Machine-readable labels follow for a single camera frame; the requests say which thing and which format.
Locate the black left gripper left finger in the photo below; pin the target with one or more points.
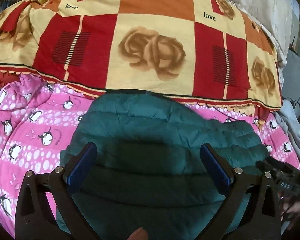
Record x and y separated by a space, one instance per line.
34 218

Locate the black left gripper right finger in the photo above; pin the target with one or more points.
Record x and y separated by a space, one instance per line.
261 219

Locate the dark green puffer jacket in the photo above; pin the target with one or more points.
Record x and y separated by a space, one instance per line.
147 172

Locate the person's right hand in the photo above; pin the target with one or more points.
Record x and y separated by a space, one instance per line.
290 211

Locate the grey sweatshirt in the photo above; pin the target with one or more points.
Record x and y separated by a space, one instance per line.
287 120

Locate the pink penguin print blanket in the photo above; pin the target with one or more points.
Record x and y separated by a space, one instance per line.
38 120

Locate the red yellow rose quilt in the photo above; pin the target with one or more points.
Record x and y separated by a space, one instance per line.
204 51

